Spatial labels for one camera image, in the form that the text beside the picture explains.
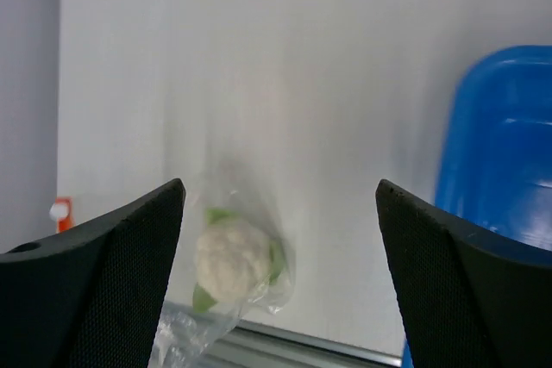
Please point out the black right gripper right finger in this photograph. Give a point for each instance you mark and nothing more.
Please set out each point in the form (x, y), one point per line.
(468, 297)

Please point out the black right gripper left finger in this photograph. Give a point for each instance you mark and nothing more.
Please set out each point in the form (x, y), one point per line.
(92, 295)

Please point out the blue plastic bin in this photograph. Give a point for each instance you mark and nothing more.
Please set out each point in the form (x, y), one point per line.
(496, 159)

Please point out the white toy cauliflower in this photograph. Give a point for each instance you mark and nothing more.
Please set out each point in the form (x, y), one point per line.
(236, 262)

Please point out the clear orange zip top bag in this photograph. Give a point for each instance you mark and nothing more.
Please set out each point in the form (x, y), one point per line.
(183, 335)

